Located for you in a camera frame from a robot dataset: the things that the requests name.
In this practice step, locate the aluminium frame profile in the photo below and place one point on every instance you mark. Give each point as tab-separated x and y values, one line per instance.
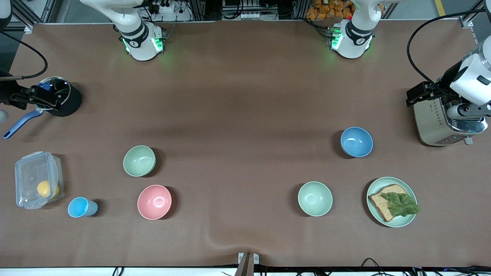
30	11
473	13

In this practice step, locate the blue bowl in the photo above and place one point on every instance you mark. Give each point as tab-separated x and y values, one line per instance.
356	142

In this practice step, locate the orange snack bags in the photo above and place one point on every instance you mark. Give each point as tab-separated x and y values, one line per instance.
330	9

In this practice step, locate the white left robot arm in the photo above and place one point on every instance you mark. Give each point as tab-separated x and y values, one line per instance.
355	38

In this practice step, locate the brown bread slice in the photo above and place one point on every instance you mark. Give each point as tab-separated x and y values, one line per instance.
379	203

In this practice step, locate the pink bowl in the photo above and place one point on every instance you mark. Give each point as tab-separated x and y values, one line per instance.
154	202

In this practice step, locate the white power strip with plugs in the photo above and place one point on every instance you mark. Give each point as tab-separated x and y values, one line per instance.
168	7

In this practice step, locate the green bowl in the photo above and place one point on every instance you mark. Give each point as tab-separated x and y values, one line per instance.
315	198
139	161

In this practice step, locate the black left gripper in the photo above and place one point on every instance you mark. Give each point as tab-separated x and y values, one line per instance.
447	81

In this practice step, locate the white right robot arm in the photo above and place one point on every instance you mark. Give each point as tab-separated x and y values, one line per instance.
140	42

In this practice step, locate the small white power strip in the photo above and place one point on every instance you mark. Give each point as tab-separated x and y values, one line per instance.
253	16

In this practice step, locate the clear plastic lidded container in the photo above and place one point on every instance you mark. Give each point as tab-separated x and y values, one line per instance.
32	176

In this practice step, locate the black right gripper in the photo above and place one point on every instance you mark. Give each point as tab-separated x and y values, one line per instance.
8	93

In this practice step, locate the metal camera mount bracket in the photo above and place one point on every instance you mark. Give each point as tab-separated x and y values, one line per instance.
247	262

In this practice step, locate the beige and chrome toaster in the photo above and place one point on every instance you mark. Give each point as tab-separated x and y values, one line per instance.
429	122

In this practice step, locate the green lettuce leaf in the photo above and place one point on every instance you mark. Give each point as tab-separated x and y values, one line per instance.
402	205

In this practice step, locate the green plate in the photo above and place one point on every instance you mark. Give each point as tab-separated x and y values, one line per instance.
410	220

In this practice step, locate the glass lid with blue knob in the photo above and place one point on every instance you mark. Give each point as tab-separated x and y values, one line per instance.
61	86

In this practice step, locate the brown table cloth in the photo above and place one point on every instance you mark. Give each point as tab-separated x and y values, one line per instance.
245	96

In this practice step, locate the yellow lemon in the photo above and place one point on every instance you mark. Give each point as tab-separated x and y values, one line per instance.
44	188

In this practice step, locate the blue plastic cup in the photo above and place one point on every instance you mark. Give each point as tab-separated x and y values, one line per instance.
78	207

